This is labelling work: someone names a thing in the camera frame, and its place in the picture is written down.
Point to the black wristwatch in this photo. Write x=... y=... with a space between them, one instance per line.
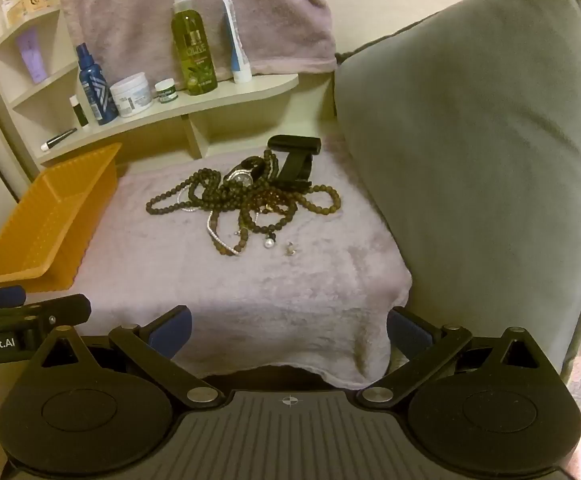
x=243 y=176

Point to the purple tube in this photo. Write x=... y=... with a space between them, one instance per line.
x=33 y=55

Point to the green spray bottle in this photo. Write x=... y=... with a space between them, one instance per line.
x=193 y=50

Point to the cream wooden shelf unit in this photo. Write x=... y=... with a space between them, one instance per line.
x=210 y=97

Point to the wooden block row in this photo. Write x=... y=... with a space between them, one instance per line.
x=35 y=2

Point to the blue white tube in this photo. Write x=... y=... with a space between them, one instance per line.
x=235 y=35

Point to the small green white jar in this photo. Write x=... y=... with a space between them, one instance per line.
x=166 y=92

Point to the blue spray bottle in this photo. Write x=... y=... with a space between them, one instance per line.
x=95 y=90

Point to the white cream jar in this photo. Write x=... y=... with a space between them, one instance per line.
x=131 y=95

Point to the grey cushion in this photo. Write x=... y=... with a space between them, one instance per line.
x=470 y=160

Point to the pink towel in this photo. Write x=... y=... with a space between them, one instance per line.
x=135 y=20

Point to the orange plastic basket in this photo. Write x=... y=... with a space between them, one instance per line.
x=45 y=220

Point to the pearl earring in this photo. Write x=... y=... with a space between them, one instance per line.
x=269 y=243

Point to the black case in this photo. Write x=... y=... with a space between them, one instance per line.
x=295 y=143

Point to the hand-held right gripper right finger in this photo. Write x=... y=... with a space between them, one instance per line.
x=405 y=332

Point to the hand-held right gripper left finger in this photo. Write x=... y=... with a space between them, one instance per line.
x=173 y=332

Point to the black tube white cap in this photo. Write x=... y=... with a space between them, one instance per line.
x=60 y=137

